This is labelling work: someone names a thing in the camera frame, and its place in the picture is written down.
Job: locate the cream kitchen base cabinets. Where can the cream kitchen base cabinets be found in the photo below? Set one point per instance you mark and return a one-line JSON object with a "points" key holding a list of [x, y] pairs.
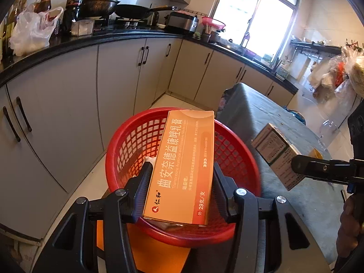
{"points": [[71, 105]]}

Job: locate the kitchen window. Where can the kitchen window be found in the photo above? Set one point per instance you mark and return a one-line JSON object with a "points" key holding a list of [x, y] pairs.
{"points": [[256, 20]]}

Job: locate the chopstick holder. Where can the chopstick holder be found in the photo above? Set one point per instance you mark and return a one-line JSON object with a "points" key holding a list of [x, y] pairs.
{"points": [[206, 37]]}

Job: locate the dark cooking pot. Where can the dark cooking pot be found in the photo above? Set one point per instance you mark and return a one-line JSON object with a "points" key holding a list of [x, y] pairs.
{"points": [[216, 37]]}

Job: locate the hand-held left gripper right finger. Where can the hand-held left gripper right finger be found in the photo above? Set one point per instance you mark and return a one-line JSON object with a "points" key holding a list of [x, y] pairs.
{"points": [[223, 193]]}

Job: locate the orange medicine box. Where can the orange medicine box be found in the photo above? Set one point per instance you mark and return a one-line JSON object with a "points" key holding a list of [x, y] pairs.
{"points": [[182, 162]]}

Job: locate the red plastic basket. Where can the red plastic basket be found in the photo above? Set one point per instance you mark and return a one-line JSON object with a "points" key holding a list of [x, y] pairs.
{"points": [[133, 136]]}

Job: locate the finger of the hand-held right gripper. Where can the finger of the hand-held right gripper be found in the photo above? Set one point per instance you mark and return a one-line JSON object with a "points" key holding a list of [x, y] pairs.
{"points": [[318, 166]]}

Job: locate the yellow plastic container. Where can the yellow plastic container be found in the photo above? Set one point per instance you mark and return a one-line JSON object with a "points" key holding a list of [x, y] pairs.
{"points": [[315, 153]]}

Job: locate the clear seasoning box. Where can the clear seasoning box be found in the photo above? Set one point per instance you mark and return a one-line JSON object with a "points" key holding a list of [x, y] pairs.
{"points": [[82, 28]]}

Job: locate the person's right hand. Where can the person's right hand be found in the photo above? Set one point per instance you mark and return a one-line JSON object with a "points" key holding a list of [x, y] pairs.
{"points": [[351, 227]]}

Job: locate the yellow oil bottle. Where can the yellow oil bottle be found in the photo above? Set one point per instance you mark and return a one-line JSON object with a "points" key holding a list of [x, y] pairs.
{"points": [[8, 28]]}

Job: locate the magenta plastic basin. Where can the magenta plastic basin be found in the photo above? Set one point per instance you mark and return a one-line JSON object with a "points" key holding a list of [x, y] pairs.
{"points": [[250, 52]]}

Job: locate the steel rice cooker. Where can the steel rice cooker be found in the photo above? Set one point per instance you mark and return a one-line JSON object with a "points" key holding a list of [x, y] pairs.
{"points": [[182, 22]]}

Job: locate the black frying pan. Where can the black frying pan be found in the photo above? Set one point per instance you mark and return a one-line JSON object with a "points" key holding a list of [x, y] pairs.
{"points": [[133, 10]]}

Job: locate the beige cardboard box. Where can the beige cardboard box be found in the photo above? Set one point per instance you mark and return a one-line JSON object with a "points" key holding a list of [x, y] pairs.
{"points": [[273, 148]]}

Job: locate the hanging plastic bags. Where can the hanging plastic bags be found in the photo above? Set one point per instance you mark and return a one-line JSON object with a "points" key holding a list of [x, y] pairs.
{"points": [[341, 74]]}

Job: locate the grey-blue tablecloth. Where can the grey-blue tablecloth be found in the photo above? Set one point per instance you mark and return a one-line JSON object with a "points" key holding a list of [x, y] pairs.
{"points": [[256, 111]]}

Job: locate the white plastic bag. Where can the white plastic bag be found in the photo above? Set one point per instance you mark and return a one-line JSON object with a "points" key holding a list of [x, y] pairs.
{"points": [[28, 34]]}

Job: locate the pink plastic strainer basket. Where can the pink plastic strainer basket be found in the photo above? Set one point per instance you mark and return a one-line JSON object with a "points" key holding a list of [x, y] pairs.
{"points": [[213, 21]]}

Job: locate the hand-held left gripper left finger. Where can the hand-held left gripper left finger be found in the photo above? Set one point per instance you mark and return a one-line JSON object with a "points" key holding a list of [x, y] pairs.
{"points": [[142, 193]]}

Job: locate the steel pan lid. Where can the steel pan lid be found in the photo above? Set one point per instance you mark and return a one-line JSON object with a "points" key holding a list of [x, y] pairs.
{"points": [[230, 45]]}

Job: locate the black wall rack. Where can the black wall rack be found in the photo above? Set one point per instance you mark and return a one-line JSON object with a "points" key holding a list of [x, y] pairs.
{"points": [[312, 47]]}

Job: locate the yellow-cap dark sauce bottle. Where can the yellow-cap dark sauce bottle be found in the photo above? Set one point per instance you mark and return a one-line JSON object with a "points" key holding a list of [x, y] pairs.
{"points": [[74, 0]]}

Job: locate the gas stove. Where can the gas stove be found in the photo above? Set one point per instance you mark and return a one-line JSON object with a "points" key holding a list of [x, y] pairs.
{"points": [[119, 25]]}

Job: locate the black kitchen countertop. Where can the black kitchen countertop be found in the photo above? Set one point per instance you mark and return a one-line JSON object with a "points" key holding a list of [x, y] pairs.
{"points": [[85, 38]]}

